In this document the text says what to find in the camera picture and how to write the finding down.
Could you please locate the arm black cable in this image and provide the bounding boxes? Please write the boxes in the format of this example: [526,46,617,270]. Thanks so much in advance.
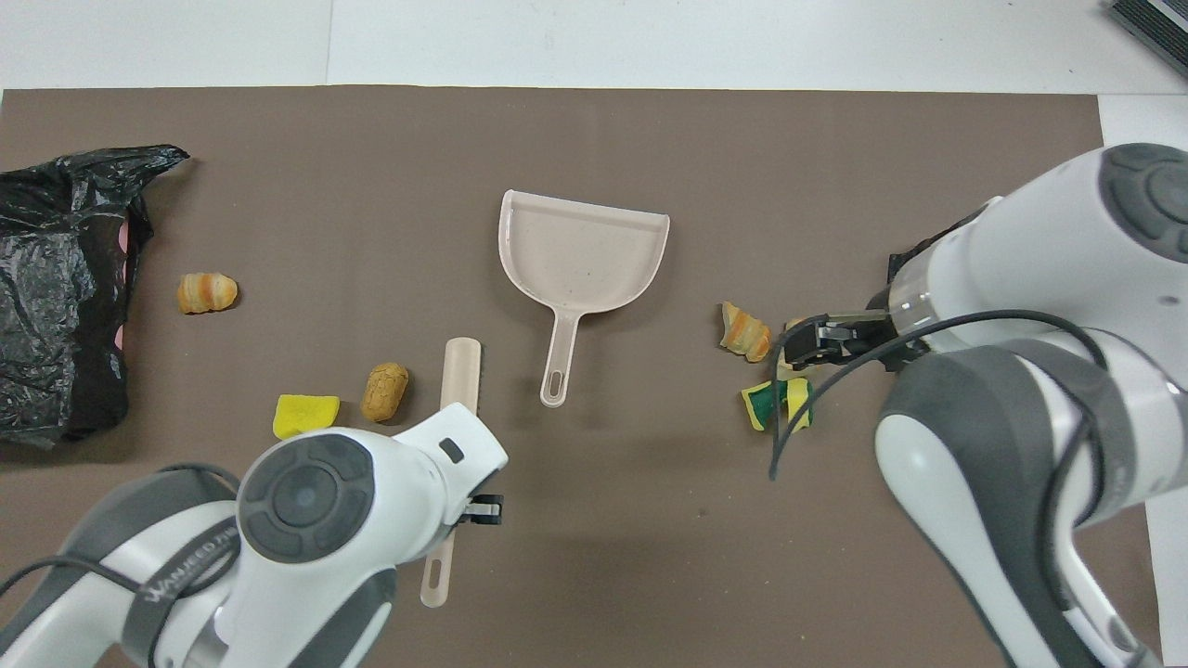
[768,309,1110,483]
[0,462,244,604]

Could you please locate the yellow wavy sponge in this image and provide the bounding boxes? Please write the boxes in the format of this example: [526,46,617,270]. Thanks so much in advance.
[273,394,341,440]

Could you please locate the golden toy croissant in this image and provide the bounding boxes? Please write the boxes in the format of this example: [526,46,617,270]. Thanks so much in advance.
[177,272,239,315]

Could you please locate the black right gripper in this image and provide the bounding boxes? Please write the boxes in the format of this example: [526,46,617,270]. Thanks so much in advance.
[787,289,929,372]

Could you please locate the beige brush black bristles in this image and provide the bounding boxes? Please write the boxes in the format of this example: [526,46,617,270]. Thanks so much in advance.
[420,338,484,609]

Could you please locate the left black trash bag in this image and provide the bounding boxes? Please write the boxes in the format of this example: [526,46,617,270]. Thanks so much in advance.
[0,144,191,451]

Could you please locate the striped toy croissant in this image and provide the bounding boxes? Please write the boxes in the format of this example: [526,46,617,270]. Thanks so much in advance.
[778,318,810,382]
[720,301,772,363]

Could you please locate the dark grey ribbed device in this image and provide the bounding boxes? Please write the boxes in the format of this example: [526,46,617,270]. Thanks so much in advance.
[1103,0,1188,80]

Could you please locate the yellow green scouring sponge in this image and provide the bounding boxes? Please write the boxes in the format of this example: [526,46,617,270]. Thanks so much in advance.
[741,380,790,433]
[784,378,815,434]

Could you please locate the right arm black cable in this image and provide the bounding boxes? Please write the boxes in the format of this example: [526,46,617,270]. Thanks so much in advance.
[768,309,1110,483]

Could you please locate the brown oval bread roll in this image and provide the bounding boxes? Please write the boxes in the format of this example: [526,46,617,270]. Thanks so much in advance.
[360,362,410,423]

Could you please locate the beige plastic dustpan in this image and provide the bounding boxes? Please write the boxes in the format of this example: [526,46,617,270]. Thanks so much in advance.
[498,189,671,409]

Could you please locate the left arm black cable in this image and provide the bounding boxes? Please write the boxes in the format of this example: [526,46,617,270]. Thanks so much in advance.
[0,462,244,604]

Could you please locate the brown table mat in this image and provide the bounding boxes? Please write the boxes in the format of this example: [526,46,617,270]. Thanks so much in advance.
[0,86,1164,668]

